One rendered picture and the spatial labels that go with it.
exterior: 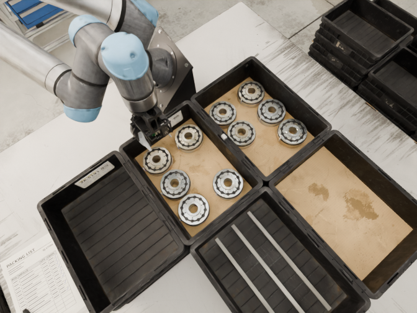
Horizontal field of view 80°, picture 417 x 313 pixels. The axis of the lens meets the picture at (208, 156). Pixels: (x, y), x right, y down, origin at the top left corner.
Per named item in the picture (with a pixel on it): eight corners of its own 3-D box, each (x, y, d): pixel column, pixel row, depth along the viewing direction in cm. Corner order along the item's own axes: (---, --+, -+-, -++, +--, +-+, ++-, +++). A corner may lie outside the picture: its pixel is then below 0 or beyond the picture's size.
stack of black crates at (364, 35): (298, 69, 185) (320, 16, 143) (327, 48, 190) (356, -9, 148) (340, 105, 172) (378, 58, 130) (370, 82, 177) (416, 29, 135)
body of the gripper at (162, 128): (150, 148, 66) (139, 123, 55) (133, 127, 68) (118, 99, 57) (174, 132, 68) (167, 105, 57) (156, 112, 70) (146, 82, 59)
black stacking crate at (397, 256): (261, 192, 87) (266, 184, 76) (321, 143, 92) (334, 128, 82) (352, 294, 74) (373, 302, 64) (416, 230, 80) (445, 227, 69)
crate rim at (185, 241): (119, 150, 85) (116, 148, 83) (188, 102, 91) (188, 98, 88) (187, 248, 73) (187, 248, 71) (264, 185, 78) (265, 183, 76)
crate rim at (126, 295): (40, 205, 80) (34, 204, 78) (118, 150, 85) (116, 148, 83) (98, 322, 68) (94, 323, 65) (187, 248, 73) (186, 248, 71)
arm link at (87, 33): (59, 59, 53) (89, 88, 50) (69, 5, 48) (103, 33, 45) (92, 63, 60) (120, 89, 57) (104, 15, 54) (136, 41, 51)
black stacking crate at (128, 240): (58, 210, 89) (36, 204, 78) (128, 161, 94) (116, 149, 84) (113, 312, 77) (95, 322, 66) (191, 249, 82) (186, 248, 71)
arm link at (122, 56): (122, 20, 46) (152, 44, 43) (137, 66, 56) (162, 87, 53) (86, 43, 43) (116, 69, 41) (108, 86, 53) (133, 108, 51)
